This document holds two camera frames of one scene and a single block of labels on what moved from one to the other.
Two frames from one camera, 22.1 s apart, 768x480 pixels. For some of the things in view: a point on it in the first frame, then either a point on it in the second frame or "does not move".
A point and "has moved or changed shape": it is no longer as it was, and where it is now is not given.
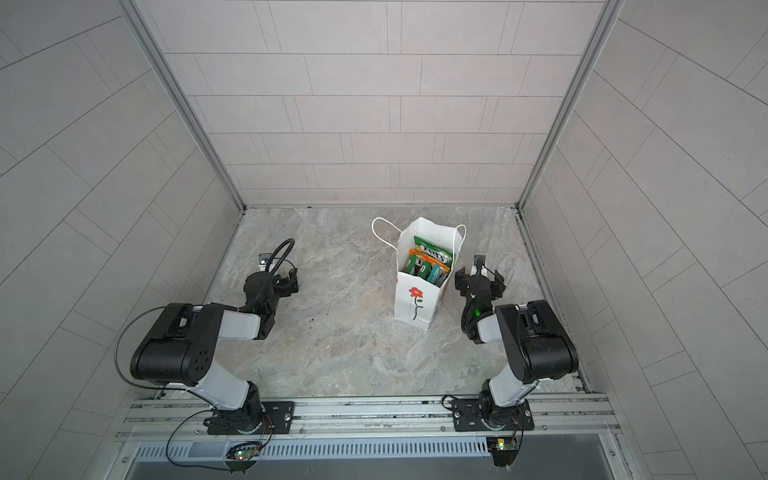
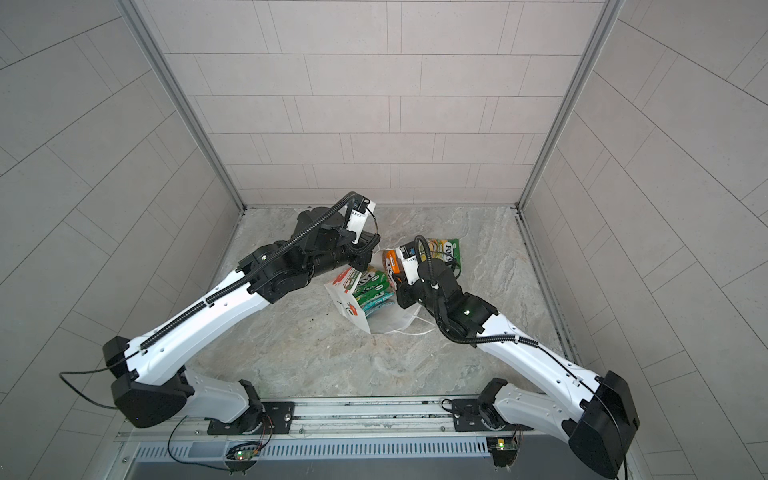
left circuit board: (245, 451) does not move
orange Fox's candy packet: (444, 267) has moved or changed shape
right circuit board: (504, 450) does not move
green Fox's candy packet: (433, 251) does not move
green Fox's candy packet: (417, 265) has moved or changed shape
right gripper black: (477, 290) → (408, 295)
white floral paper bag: (424, 259) → (398, 321)
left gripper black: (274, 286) → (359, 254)
